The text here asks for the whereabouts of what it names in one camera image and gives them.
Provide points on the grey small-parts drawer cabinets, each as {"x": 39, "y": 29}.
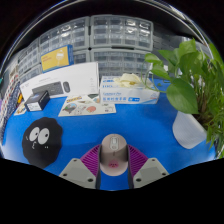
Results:
{"x": 116, "y": 33}

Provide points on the beige computer mouse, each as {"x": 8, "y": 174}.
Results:
{"x": 113, "y": 153}

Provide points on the navy dotted cloth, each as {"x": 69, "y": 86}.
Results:
{"x": 5, "y": 116}

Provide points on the small black box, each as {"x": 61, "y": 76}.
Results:
{"x": 36, "y": 101}

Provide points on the large white sticker sheet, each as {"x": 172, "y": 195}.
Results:
{"x": 86, "y": 106}

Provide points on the white keyboard and mouse box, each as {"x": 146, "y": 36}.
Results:
{"x": 80, "y": 78}

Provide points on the yellow box with blue edge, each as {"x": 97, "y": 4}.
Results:
{"x": 56, "y": 59}

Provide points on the red and white checkered cloth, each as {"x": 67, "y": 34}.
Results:
{"x": 13, "y": 91}

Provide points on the white ribbed plant pot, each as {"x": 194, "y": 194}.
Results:
{"x": 188, "y": 133}

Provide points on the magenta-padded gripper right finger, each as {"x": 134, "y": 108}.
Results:
{"x": 146, "y": 169}

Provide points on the white and blue glove box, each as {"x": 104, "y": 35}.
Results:
{"x": 126, "y": 96}

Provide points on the small white sticker sheet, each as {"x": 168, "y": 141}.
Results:
{"x": 20, "y": 109}

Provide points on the small yellow object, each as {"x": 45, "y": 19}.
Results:
{"x": 19, "y": 98}

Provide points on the black mouse pad with eyes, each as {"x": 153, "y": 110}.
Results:
{"x": 41, "y": 146}

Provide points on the dark overhead shelf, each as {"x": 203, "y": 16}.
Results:
{"x": 110, "y": 8}

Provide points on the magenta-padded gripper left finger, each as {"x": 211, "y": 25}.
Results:
{"x": 80, "y": 170}

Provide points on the green leafy plant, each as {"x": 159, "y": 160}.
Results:
{"x": 193, "y": 76}

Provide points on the cream disposable gloves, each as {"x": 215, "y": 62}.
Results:
{"x": 128, "y": 80}

